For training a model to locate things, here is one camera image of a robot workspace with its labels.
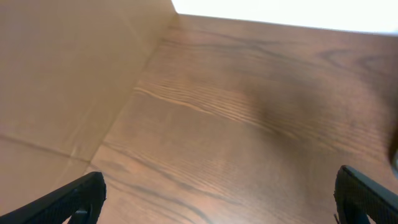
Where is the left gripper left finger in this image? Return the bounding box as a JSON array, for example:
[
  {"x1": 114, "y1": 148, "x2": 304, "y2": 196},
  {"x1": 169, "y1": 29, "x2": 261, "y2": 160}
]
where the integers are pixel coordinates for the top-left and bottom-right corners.
[{"x1": 1, "y1": 172, "x2": 106, "y2": 224}]

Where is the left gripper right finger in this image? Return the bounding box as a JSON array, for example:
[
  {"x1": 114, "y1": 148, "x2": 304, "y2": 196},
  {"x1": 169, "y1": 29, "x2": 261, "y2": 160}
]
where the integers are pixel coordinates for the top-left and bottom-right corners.
[{"x1": 334, "y1": 166, "x2": 397, "y2": 224}]

